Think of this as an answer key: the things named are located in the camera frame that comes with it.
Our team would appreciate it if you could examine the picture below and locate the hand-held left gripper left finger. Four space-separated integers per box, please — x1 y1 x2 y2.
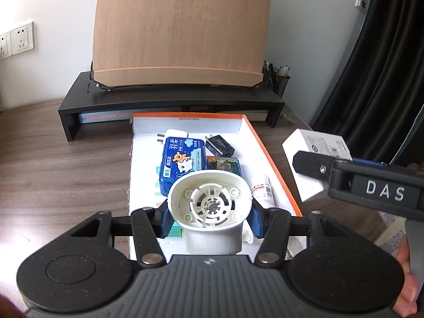
71 202 173 270

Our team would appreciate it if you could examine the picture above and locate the person's right hand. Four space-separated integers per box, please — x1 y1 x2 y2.
392 241 421 317

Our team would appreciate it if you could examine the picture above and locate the white charger plug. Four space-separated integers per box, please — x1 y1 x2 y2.
156 129 189 146

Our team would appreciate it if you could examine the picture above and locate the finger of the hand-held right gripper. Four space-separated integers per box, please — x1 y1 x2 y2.
292 151 336 182

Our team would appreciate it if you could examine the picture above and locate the grey patterned paper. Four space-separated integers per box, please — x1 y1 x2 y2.
374 210 411 255

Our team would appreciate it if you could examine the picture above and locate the black curtain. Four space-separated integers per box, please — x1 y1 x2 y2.
311 0 424 173

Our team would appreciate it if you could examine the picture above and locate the small white carton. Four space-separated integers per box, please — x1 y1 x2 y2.
282 129 353 202

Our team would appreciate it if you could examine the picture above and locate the wooden book stand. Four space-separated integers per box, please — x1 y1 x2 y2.
90 0 272 91

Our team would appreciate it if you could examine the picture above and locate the teal bandage box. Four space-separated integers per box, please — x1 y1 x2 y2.
153 167 183 239

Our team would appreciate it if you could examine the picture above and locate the black monitor riser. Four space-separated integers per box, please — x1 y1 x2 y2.
58 71 286 141

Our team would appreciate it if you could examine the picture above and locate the blue cartoon-print box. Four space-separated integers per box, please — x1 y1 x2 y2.
158 137 203 197

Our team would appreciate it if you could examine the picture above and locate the black charger plug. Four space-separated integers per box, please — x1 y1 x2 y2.
205 134 236 158

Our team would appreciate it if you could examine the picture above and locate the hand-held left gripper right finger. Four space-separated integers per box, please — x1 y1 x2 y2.
248 202 352 270

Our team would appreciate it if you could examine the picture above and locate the playing card box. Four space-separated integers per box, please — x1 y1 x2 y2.
206 156 242 177

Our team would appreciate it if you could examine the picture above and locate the white pill bottle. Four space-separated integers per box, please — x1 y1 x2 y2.
251 177 275 206

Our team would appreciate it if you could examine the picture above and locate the orange and white cardboard box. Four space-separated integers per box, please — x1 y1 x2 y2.
127 113 303 262

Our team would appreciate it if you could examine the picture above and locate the black mesh pen holder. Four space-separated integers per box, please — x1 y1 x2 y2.
263 60 291 98

